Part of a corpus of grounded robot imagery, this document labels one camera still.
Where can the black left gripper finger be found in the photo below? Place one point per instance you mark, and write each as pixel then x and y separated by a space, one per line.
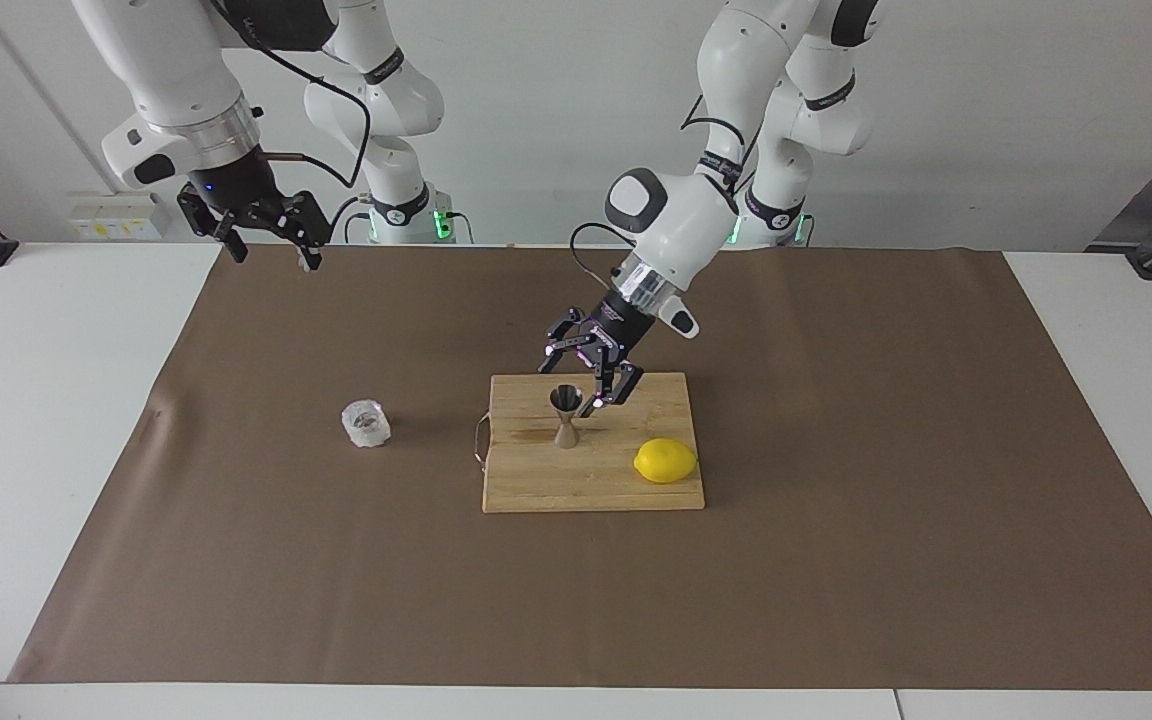
pixel 621 385
pixel 566 338

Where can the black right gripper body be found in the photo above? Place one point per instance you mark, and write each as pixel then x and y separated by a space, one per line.
pixel 236 185

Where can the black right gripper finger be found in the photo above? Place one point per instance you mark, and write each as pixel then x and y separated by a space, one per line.
pixel 308 225
pixel 211 220

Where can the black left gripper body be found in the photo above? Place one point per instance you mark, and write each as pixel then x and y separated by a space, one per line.
pixel 621 325

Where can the steel double jigger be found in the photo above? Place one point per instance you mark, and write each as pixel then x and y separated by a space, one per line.
pixel 566 435

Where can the small clear glass cup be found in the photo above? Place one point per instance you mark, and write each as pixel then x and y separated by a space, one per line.
pixel 366 425

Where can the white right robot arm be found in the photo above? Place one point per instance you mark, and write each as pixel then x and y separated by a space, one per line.
pixel 176 70

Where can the yellow lemon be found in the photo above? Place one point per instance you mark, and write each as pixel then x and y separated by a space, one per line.
pixel 666 461

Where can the wooden cutting board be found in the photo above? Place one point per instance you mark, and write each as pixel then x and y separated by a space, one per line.
pixel 596 480

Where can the brown paper mat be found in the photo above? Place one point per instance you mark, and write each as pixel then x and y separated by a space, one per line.
pixel 336 580

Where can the white wall socket strip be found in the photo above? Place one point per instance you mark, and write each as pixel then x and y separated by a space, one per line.
pixel 116 220

